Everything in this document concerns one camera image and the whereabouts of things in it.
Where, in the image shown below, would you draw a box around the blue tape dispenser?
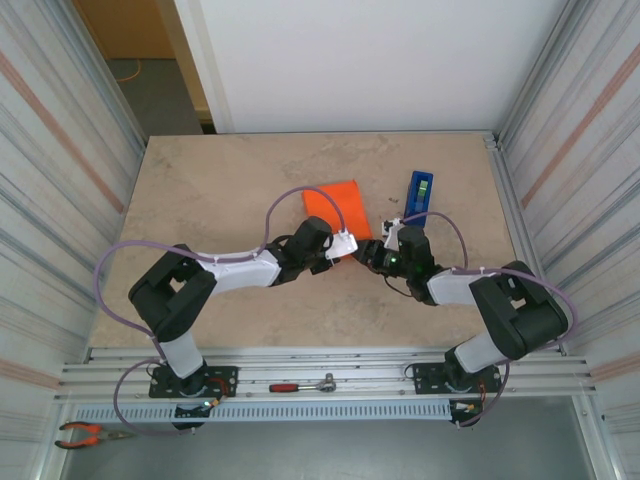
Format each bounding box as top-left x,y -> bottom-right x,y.
402,170 -> 435,226

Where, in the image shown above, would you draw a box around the aluminium rail frame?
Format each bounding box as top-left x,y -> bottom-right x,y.
54,344 -> 599,401

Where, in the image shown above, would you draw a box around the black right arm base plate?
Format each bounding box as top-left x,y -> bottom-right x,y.
412,360 -> 504,396

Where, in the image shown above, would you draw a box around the red handled ratchet wrench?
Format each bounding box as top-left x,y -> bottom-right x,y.
268,372 -> 339,394

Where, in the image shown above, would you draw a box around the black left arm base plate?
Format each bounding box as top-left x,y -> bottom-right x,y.
148,364 -> 240,400

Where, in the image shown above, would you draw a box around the grey slotted cable duct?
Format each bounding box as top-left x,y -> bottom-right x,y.
73,402 -> 454,424

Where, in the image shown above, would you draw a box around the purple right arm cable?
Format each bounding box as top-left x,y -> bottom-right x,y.
399,210 -> 580,429

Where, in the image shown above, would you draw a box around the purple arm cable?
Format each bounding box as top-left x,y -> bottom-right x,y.
399,210 -> 580,429
93,185 -> 351,439

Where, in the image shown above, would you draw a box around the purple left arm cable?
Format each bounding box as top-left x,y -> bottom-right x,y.
93,185 -> 351,439

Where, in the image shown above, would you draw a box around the orange floor cable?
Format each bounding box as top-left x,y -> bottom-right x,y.
115,58 -> 144,84

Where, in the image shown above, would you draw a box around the orange handled pliers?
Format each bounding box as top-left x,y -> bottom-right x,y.
53,421 -> 134,450

